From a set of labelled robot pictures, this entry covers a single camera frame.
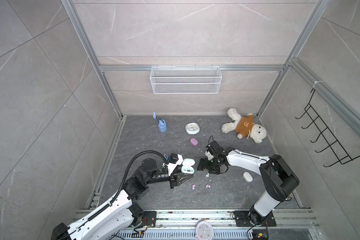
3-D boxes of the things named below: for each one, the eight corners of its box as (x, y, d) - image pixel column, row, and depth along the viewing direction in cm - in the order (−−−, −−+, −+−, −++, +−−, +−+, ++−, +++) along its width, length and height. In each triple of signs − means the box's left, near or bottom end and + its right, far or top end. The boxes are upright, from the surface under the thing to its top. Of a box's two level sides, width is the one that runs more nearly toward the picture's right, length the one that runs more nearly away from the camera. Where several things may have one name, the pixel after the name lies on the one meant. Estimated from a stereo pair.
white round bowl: (185, 134, 110) (185, 131, 108) (185, 125, 116) (185, 122, 114) (199, 134, 110) (200, 131, 108) (198, 125, 116) (199, 122, 114)
